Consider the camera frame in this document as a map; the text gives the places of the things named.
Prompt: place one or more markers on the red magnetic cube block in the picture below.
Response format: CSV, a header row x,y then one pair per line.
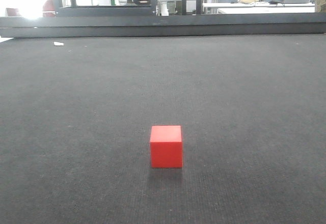
x,y
166,146

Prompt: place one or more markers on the white paper scrap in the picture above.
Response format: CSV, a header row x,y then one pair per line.
x,y
58,43

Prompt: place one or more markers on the white background table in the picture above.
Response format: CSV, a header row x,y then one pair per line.
x,y
257,8

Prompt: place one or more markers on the red object at left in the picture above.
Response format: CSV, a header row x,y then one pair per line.
x,y
48,9

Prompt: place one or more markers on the black table edge rail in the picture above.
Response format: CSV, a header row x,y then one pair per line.
x,y
164,26

